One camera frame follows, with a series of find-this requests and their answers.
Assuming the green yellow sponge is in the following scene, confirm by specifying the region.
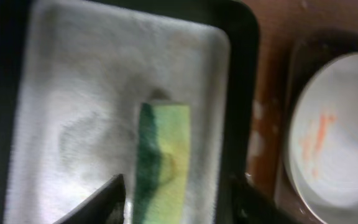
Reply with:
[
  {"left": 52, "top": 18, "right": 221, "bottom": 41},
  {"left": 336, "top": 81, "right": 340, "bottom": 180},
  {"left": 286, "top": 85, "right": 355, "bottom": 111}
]
[{"left": 132, "top": 103, "right": 191, "bottom": 224}]

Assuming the dark brown serving tray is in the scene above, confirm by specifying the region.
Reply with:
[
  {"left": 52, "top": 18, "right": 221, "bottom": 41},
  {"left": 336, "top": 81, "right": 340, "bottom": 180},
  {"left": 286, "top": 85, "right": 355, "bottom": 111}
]
[{"left": 273, "top": 29, "right": 358, "bottom": 224}]

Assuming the pale green plate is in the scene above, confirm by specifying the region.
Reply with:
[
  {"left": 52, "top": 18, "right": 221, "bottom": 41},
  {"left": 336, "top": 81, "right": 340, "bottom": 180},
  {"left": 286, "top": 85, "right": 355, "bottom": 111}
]
[{"left": 285, "top": 53, "right": 358, "bottom": 223}]

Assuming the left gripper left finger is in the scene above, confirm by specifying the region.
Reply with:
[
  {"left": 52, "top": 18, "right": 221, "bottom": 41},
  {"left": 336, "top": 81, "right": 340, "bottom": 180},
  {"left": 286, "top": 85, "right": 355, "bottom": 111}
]
[{"left": 56, "top": 174, "right": 126, "bottom": 224}]

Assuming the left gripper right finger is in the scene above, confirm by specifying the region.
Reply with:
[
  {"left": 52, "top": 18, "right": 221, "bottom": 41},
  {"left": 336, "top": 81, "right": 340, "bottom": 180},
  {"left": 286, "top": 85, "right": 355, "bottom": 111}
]
[{"left": 231, "top": 177, "right": 294, "bottom": 224}]

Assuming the black soapy water tray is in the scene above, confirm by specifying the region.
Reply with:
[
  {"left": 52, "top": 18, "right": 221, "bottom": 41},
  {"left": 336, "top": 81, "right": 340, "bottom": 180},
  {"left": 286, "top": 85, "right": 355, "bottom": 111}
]
[{"left": 0, "top": 1, "right": 259, "bottom": 223}]

